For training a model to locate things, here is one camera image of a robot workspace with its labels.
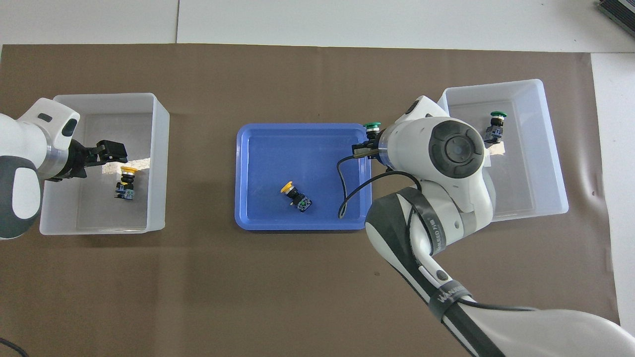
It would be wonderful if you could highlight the translucent white plastic box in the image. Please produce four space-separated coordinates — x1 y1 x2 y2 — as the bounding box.
437 78 570 222
39 93 171 236

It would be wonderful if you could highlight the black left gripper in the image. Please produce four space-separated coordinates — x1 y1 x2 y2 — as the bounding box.
60 139 129 181

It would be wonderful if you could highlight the blue plastic tray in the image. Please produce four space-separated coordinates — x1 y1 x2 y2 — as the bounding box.
234 123 373 231

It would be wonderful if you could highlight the black cable sleeve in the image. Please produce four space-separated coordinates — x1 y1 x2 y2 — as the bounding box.
394 187 497 357

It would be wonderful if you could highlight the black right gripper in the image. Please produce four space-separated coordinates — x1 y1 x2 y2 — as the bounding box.
352 140 387 163

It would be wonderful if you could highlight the dark grey ribbed device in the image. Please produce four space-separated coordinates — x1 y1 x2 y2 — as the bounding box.
597 0 635 31

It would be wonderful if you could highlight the brown paper table mat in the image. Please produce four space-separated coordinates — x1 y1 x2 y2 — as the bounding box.
0 44 623 357

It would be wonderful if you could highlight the yellow push button switch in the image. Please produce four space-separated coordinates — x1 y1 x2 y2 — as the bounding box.
115 166 138 201
280 180 313 213

